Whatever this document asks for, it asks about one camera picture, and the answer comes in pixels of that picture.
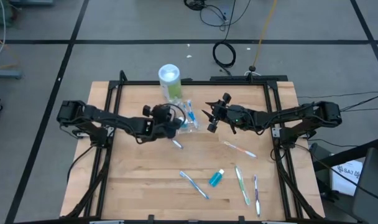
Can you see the orange and white toothbrush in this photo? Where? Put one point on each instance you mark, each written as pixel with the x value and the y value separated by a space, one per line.
pixel 239 149

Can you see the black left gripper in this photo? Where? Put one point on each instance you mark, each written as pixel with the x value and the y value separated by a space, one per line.
pixel 162 126

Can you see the black aluminium extrusion frame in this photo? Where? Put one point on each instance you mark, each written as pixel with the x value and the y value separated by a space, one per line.
pixel 192 82

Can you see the white printed paper box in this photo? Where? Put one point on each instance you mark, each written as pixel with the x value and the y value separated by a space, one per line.
pixel 344 183

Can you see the black beam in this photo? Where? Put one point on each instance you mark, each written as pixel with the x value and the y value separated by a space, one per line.
pixel 347 155

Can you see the clear plastic bag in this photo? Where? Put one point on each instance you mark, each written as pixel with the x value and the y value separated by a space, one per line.
pixel 192 129

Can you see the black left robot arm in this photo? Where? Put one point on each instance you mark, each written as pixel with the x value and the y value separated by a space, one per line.
pixel 99 115

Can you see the navy and white toothbrush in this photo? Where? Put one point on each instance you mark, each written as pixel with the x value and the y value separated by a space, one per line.
pixel 177 143

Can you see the black chair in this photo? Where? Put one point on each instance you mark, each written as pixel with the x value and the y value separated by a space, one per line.
pixel 372 193

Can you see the green and white toothbrush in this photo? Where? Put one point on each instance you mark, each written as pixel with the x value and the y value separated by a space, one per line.
pixel 242 185

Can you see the purple and white toothbrush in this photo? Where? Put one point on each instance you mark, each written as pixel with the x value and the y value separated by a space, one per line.
pixel 256 195

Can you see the silver metal bracket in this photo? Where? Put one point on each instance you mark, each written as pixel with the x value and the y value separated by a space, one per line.
pixel 276 132

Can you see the grey metal bar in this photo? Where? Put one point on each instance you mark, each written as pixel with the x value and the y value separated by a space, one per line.
pixel 5 74

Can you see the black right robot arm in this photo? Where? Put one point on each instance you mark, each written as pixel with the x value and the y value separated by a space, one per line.
pixel 294 113

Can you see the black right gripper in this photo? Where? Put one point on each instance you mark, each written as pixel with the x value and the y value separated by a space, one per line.
pixel 226 113

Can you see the black ball-head stand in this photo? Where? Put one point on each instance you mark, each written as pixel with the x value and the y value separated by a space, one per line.
pixel 253 68

